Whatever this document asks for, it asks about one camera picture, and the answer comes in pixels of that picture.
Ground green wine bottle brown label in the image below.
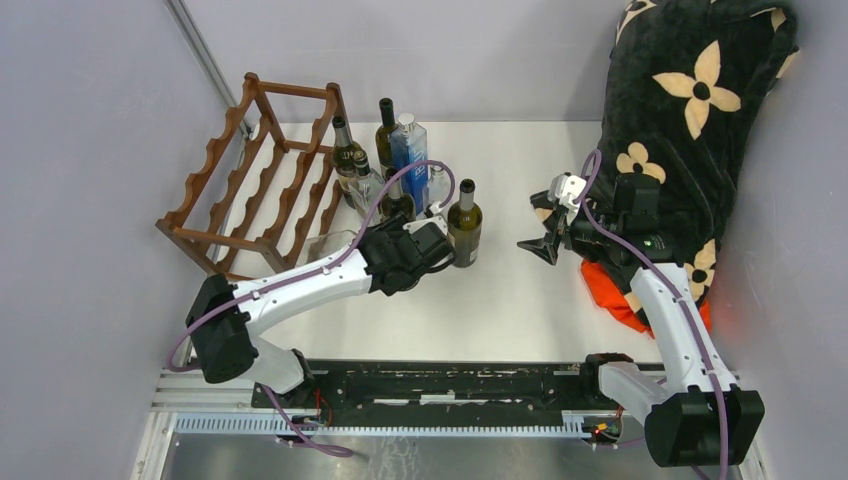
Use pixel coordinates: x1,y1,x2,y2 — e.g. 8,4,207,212
379,167,416,222

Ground brown wooden wine rack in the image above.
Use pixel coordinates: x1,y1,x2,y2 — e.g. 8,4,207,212
156,72,350,280

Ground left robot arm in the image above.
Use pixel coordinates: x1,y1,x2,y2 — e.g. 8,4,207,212
186,217,455,408

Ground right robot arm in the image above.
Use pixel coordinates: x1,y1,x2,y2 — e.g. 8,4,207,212
518,174,765,467

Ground clear square bottle black cap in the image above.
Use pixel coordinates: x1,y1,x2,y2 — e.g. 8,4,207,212
348,150,384,220

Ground green wine bottle right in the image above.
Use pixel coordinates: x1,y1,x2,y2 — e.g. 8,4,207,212
447,179,483,268

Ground clear round glass bottle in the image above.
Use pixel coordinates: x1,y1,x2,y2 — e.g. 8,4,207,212
424,165,453,217

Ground blue square glass bottle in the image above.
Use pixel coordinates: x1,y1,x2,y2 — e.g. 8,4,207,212
389,113,429,214

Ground green wine bottle left rear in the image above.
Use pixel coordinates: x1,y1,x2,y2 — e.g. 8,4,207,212
332,115,361,196

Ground orange cloth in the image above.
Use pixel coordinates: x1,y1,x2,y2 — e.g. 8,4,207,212
580,260,716,338

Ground black floral blanket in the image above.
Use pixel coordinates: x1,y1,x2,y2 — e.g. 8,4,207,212
588,1,799,318

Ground aluminium corner profile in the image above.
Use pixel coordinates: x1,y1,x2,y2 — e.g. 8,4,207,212
164,0,253,137

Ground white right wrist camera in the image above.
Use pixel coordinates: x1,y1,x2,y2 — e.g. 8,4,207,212
548,173,588,225

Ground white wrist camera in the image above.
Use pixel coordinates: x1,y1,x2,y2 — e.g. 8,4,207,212
403,206,448,237
548,173,588,225

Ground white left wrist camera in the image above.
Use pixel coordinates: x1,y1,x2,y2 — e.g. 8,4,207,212
403,206,448,237

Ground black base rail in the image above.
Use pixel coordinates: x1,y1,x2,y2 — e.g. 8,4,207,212
152,357,737,442

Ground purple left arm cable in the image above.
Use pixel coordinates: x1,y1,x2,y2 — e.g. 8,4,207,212
164,159,458,460

